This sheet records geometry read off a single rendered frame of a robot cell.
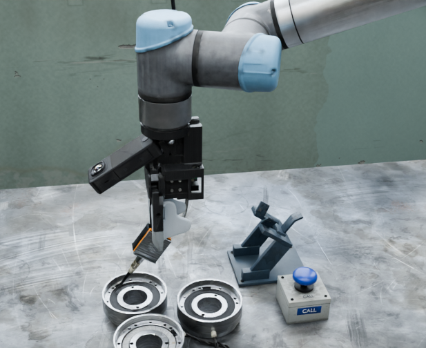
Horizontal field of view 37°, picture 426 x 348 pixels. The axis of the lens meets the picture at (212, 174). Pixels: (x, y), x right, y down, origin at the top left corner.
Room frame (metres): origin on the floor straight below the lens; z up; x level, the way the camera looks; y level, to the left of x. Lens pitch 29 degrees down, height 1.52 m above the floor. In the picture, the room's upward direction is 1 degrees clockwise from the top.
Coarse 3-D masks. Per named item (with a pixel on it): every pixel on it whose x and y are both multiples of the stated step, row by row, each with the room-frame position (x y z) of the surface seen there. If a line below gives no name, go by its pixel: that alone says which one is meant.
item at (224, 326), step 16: (192, 288) 0.83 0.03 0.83; (224, 288) 0.83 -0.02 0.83; (192, 304) 0.79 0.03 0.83; (208, 304) 0.81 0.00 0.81; (224, 304) 0.79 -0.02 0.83; (240, 304) 0.78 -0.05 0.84; (192, 320) 0.75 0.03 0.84; (208, 320) 0.74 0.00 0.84; (224, 320) 0.74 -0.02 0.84; (208, 336) 0.74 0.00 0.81
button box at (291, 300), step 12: (288, 276) 0.85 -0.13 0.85; (276, 288) 0.85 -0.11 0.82; (288, 288) 0.82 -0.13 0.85; (300, 288) 0.81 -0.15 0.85; (312, 288) 0.81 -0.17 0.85; (324, 288) 0.82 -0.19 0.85; (288, 300) 0.79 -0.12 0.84; (300, 300) 0.79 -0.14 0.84; (312, 300) 0.79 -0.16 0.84; (324, 300) 0.79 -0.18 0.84; (288, 312) 0.78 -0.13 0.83; (300, 312) 0.79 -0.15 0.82; (312, 312) 0.79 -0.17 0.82; (324, 312) 0.79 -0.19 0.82
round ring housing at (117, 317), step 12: (120, 276) 0.85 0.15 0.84; (132, 276) 0.85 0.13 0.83; (144, 276) 0.85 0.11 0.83; (156, 276) 0.85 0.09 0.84; (108, 288) 0.82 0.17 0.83; (132, 288) 0.83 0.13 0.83; (144, 288) 0.83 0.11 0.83; (108, 300) 0.80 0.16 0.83; (120, 300) 0.80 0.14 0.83; (132, 300) 0.82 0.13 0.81; (144, 300) 0.82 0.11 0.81; (108, 312) 0.77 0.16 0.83; (120, 312) 0.76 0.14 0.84; (132, 312) 0.76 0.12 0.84; (144, 312) 0.76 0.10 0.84; (156, 312) 0.77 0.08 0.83; (120, 324) 0.76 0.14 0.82
